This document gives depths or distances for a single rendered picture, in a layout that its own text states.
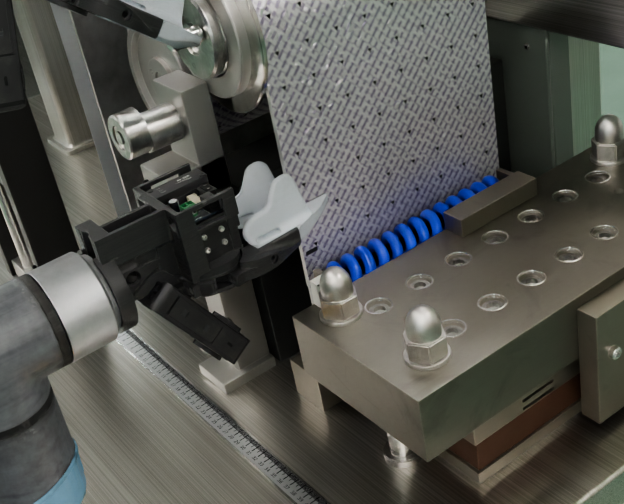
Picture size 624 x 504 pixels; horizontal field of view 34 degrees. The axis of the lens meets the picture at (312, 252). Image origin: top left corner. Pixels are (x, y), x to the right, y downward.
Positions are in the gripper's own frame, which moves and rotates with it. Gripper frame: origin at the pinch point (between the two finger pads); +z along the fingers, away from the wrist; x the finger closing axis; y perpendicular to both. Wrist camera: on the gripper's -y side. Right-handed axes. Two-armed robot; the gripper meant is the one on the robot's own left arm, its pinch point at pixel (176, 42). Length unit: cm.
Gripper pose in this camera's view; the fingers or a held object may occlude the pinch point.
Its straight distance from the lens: 81.2
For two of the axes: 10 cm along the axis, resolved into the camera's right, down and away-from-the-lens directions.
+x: -5.8, -3.4, 7.4
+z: 7.2, 2.1, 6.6
